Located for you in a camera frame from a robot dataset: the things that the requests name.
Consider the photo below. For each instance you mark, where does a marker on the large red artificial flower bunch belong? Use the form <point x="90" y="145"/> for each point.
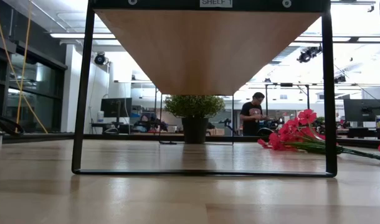
<point x="286" y="137"/>

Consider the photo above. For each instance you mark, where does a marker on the white shelf label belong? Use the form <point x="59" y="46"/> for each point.
<point x="215" y="2"/>

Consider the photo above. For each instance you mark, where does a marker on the potted green bushy plant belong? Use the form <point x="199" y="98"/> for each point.
<point x="194" y="107"/>

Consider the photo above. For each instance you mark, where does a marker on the person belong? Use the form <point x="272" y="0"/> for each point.
<point x="251" y="116"/>
<point x="146" y="123"/>

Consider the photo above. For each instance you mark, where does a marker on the black computer monitor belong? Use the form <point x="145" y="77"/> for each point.
<point x="362" y="110"/>
<point x="115" y="107"/>

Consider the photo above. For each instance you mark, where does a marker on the round black ceiling speaker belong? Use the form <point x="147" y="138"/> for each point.
<point x="99" y="58"/>

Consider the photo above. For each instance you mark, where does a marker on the black ceiling spotlight cluster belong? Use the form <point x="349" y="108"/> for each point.
<point x="308" y="53"/>

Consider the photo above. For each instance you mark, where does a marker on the long ceiling light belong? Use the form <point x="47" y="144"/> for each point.
<point x="81" y="35"/>
<point x="342" y="39"/>

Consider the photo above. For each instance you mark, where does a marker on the small black ceiling spotlight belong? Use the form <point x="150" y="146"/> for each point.
<point x="340" y="79"/>

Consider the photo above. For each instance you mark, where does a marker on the wooden shelf with black frame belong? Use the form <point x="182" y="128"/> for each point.
<point x="205" y="46"/>

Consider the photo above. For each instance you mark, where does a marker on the black gantry frame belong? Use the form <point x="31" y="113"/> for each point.
<point x="286" y="84"/>

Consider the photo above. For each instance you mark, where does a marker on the black metal table frame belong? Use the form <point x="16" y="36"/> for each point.
<point x="361" y="142"/>

